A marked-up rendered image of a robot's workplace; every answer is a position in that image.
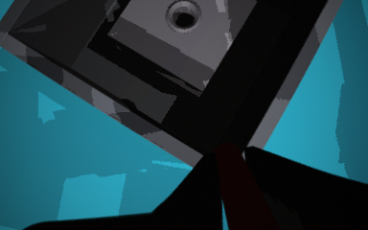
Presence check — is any grey plate with hole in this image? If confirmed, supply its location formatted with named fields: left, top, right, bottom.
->
left=107, top=0, right=257, bottom=99

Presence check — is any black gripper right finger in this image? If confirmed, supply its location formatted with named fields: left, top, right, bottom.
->
left=244, top=147, right=368, bottom=230

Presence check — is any dark red peg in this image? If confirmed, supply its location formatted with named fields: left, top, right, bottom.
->
left=214, top=143, right=281, bottom=230

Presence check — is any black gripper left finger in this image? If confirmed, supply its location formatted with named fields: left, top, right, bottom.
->
left=23, top=152, right=223, bottom=230

